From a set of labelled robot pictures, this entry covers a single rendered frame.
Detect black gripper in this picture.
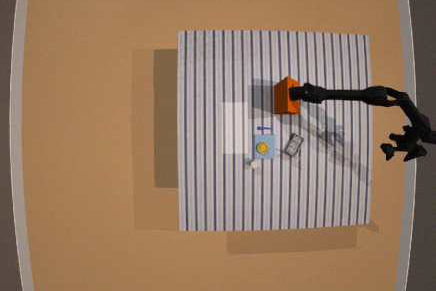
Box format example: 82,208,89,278
380,136,427,162

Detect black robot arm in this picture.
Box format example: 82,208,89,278
289,82,436,144

